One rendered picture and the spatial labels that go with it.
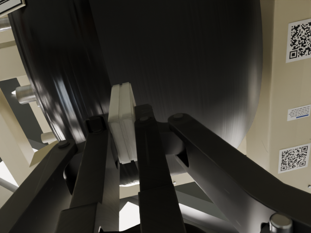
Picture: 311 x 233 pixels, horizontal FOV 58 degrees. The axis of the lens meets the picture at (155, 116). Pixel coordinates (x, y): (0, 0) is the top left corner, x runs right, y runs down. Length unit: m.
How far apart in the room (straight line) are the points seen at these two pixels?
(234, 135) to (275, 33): 0.24
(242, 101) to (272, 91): 0.26
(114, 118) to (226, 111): 0.21
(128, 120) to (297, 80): 0.50
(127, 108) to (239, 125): 0.24
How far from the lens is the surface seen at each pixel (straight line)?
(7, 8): 0.34
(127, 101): 0.18
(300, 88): 0.64
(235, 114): 0.36
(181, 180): 1.04
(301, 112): 0.67
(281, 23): 0.56
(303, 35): 0.59
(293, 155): 0.74
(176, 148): 0.15
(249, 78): 0.35
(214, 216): 4.15
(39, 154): 1.20
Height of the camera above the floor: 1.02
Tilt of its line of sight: 32 degrees up
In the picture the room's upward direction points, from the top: 168 degrees clockwise
